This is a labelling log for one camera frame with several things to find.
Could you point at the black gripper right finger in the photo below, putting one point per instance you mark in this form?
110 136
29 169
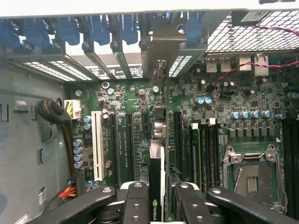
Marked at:
233 203

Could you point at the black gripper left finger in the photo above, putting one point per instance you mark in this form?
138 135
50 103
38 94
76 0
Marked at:
93 200

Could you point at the CPU socket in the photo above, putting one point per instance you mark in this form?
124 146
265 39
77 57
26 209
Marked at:
252 154

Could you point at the black RAM slot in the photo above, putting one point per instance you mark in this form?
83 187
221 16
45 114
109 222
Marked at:
206 154
214 154

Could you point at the metal locking lever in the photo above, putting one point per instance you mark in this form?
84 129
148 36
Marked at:
279 177

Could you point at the black long expansion slot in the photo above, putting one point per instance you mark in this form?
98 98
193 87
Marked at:
130 147
178 140
114 149

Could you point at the white expansion slot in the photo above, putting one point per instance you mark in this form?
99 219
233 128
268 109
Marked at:
97 144

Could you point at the RAM stick with label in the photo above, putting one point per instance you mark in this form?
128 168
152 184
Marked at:
195 154

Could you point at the white power connector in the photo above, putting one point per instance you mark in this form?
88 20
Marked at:
73 109

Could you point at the black short expansion slot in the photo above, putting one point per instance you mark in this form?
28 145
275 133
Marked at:
146 122

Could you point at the green motherboard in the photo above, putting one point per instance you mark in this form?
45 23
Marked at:
130 98

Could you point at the silver USB port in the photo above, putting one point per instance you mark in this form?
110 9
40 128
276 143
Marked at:
225 65
212 65

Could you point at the metal slot cover blank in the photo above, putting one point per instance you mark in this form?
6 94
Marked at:
145 60
100 61
122 60

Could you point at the silver network port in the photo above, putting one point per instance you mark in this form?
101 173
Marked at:
261 66
245 64

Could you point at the blue card latch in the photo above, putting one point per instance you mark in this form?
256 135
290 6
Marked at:
67 30
99 29
9 32
128 28
35 32
195 28

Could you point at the black open PC case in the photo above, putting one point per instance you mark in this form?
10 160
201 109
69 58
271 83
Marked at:
70 7

